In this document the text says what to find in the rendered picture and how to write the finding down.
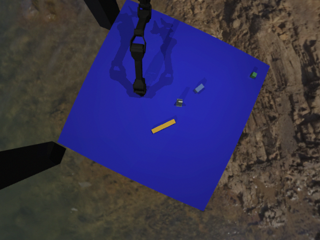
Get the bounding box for small green block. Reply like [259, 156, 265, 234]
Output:
[249, 72, 257, 78]

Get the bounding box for yellow bar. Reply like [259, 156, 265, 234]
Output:
[151, 119, 176, 134]

